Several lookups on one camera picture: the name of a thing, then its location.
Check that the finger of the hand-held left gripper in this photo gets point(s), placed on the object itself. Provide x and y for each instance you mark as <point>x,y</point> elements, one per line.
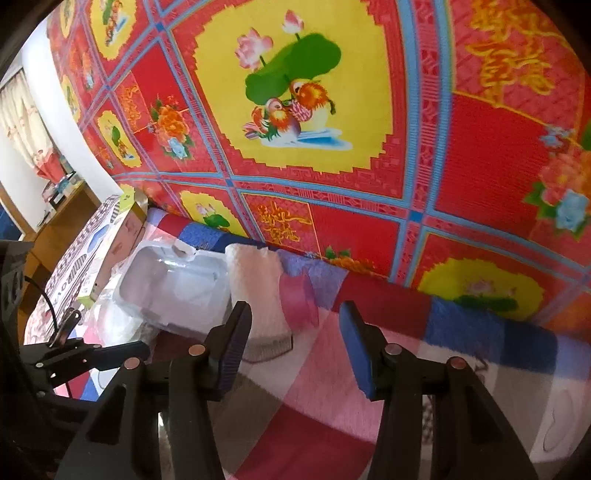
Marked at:
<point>124,356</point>
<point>60,353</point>

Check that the white plastic tray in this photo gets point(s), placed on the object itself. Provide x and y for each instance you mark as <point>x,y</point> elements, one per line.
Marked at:
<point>175,286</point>

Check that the pale window curtain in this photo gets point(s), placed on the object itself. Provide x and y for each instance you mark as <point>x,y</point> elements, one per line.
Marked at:
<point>27,124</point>

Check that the red floral printed cloth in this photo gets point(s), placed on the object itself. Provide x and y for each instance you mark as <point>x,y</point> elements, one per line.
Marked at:
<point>415,115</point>

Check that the wooden desk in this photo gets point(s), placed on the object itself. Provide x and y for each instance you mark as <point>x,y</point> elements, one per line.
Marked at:
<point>51,221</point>

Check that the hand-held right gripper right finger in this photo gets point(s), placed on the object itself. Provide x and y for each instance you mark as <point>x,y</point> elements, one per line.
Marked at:
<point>358,355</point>

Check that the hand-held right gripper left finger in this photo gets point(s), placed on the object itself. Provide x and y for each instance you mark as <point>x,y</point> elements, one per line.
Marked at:
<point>233,355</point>

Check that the green selfie stick box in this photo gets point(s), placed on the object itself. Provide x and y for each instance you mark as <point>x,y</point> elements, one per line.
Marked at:
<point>124,230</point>

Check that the checked heart blanket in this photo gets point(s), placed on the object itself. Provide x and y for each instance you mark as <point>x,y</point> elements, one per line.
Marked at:
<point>323,392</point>

